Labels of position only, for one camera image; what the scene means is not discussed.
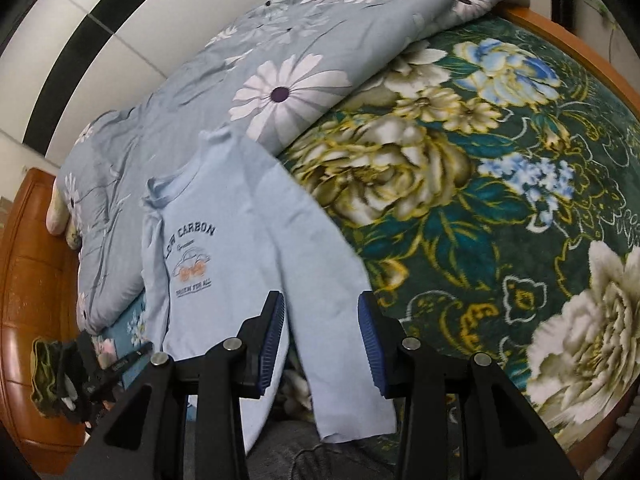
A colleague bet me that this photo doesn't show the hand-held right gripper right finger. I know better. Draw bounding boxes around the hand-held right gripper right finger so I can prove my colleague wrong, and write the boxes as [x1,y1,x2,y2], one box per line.
[356,290,583,480]

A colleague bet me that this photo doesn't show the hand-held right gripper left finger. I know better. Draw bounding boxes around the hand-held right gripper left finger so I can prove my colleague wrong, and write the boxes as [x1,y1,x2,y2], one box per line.
[62,290,289,480]

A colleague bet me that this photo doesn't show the light blue printed sweatshirt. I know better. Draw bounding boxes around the light blue printed sweatshirt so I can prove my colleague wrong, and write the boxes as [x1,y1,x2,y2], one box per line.
[141,127,398,461]

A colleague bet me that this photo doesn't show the olive green cloth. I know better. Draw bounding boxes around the olive green cloth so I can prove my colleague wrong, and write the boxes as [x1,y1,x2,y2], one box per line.
[30,339,66,417]

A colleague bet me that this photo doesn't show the person's grey pants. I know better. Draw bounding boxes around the person's grey pants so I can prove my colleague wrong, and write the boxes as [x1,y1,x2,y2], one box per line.
[185,395,416,480]

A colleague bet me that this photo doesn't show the green floral blanket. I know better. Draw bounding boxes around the green floral blanket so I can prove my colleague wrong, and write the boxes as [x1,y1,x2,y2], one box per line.
[100,12,640,461]

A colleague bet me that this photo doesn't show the wooden bed headboard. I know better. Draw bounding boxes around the wooden bed headboard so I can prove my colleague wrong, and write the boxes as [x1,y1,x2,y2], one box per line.
[0,167,146,466]

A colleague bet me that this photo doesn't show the cream pillow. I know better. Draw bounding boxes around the cream pillow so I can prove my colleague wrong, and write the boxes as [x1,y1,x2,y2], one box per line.
[46,185,83,251]

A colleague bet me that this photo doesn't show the grey-blue daisy quilt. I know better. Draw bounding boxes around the grey-blue daisy quilt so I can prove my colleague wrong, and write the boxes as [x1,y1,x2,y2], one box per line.
[55,0,521,336]

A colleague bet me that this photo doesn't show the wooden bed footboard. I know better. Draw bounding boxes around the wooden bed footboard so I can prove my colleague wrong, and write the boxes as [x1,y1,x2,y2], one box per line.
[492,2,640,466]

